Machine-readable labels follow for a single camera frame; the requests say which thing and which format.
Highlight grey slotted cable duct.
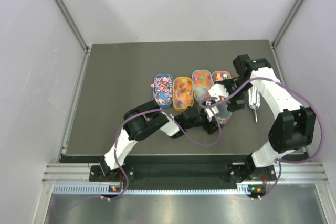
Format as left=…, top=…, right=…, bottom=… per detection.
left=52, top=184, right=266, bottom=195

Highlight yellow tray of popsicle candies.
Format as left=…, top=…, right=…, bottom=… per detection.
left=173, top=77, right=194, bottom=112

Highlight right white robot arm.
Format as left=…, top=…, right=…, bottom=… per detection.
left=224, top=54, right=316, bottom=180

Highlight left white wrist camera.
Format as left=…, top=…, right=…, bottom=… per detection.
left=204, top=107, right=218, bottom=122

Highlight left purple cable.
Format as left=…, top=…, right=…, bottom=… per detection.
left=115, top=108, right=223, bottom=200

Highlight clear plastic jar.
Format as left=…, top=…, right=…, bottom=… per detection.
left=219, top=118, right=228, bottom=125

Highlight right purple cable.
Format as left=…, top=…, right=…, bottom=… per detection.
left=199, top=77, right=326, bottom=200

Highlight clear round jar lid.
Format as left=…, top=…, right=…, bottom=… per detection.
left=215, top=102, right=232, bottom=121

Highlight blue tray of lollipops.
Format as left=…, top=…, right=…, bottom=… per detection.
left=152, top=73, right=174, bottom=109

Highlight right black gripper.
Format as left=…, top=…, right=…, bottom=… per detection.
left=221, top=78, right=253, bottom=112

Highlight pink tray of star candies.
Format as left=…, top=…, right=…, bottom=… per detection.
left=212, top=70, right=232, bottom=81

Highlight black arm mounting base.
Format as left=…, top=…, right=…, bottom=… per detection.
left=88, top=163, right=278, bottom=183

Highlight light blue tray of gummies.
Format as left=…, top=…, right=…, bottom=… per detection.
left=192, top=70, right=213, bottom=103

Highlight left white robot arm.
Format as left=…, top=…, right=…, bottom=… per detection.
left=99, top=100, right=221, bottom=180

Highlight purple cable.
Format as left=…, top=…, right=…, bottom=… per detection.
left=199, top=77, right=326, bottom=200
left=115, top=108, right=223, bottom=200

